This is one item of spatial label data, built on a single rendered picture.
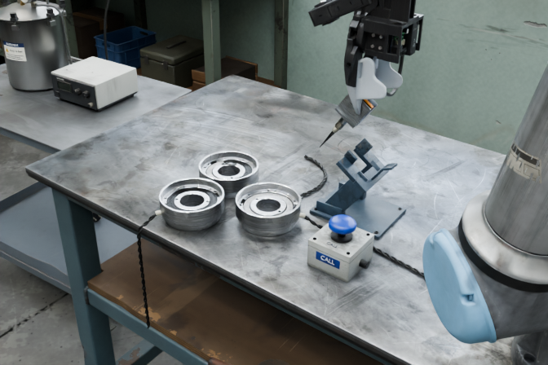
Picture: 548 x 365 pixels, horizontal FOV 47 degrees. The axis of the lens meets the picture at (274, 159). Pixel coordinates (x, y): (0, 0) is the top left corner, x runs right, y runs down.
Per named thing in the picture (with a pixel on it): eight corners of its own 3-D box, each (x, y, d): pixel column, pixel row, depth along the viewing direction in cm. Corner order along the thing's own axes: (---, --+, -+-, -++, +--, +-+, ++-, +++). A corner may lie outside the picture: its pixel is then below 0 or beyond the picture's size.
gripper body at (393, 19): (396, 69, 87) (405, -20, 81) (342, 56, 91) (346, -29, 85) (420, 54, 92) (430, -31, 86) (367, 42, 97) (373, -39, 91)
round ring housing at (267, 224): (227, 233, 100) (227, 212, 98) (245, 199, 109) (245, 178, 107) (292, 244, 98) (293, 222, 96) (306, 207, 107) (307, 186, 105)
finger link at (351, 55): (350, 89, 91) (357, 28, 87) (340, 86, 92) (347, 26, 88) (365, 83, 94) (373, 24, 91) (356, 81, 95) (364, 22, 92)
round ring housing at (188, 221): (213, 193, 111) (212, 173, 109) (234, 225, 102) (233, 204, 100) (153, 205, 107) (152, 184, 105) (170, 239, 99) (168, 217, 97)
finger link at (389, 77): (395, 115, 96) (398, 59, 91) (360, 105, 99) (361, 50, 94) (404, 106, 98) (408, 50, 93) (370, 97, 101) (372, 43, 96)
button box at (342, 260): (306, 264, 94) (307, 237, 91) (332, 241, 99) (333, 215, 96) (354, 286, 89) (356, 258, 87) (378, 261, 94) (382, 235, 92)
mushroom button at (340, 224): (321, 249, 93) (323, 221, 90) (336, 236, 95) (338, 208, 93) (345, 260, 91) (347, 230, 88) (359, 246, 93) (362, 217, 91)
